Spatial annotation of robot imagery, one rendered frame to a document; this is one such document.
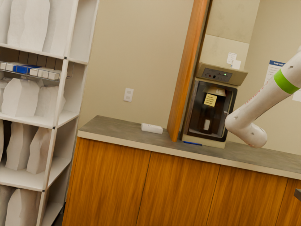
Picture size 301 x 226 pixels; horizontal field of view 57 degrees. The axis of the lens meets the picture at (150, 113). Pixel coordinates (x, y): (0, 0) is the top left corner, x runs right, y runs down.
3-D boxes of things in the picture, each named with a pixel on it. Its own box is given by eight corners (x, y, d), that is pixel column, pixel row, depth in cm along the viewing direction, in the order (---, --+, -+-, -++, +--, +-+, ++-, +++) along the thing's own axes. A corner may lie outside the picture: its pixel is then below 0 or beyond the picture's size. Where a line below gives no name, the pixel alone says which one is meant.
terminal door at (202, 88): (184, 134, 199) (196, 80, 194) (225, 142, 200) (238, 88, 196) (184, 134, 198) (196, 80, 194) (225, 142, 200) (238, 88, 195)
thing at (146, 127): (140, 127, 219) (141, 122, 219) (160, 131, 221) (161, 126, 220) (141, 130, 207) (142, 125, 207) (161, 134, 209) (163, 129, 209)
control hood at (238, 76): (195, 76, 194) (198, 62, 193) (239, 85, 196) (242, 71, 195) (198, 76, 183) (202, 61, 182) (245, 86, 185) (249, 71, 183)
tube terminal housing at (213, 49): (177, 133, 225) (198, 39, 216) (215, 141, 226) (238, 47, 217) (181, 140, 200) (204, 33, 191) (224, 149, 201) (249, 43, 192)
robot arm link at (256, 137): (262, 154, 137) (275, 136, 136) (242, 140, 136) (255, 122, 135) (251, 147, 151) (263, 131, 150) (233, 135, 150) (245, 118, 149)
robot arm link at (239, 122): (294, 98, 116) (293, 85, 124) (273, 83, 115) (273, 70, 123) (236, 142, 140) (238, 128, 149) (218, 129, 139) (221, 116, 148)
